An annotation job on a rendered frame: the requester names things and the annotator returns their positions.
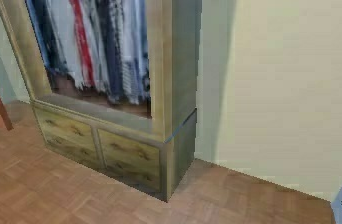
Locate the olive wooden wardrobe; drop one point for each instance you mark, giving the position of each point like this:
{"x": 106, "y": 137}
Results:
{"x": 129, "y": 160}

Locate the hanging clothes row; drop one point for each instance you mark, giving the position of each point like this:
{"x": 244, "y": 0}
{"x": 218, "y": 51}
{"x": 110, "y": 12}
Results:
{"x": 99, "y": 50}

